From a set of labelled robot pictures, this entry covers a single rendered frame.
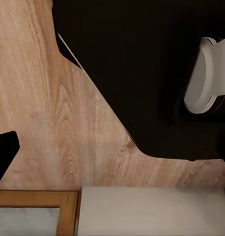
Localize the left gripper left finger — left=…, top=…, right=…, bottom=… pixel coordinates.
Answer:
left=0, top=131, right=20, bottom=180

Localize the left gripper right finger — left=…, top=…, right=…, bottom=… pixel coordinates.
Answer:
left=215, top=130, right=225, bottom=161

